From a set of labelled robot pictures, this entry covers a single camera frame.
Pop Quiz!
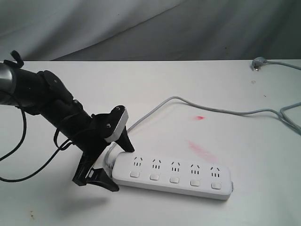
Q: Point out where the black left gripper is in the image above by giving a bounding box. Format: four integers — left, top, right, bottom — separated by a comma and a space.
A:
72, 110, 135, 192

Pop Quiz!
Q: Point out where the white five-socket power strip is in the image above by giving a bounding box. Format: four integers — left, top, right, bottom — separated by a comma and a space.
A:
112, 152, 233, 200

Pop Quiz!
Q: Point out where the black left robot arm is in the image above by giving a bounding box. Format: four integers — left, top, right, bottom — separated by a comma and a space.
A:
0, 51, 134, 192

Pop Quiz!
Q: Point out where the grey plug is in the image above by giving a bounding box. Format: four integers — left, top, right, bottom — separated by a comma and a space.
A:
251, 57, 268, 71

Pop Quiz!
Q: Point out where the grey backdrop cloth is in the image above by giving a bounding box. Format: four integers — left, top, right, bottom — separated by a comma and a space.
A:
0, 0, 301, 61

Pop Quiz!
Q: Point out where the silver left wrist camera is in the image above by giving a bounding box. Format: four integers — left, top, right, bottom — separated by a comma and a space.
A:
104, 105, 128, 143

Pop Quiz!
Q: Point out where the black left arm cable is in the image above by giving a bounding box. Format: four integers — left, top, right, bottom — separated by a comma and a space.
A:
0, 98, 78, 182

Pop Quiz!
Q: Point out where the grey power cord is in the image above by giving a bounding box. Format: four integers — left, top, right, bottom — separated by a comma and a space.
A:
103, 60, 301, 170

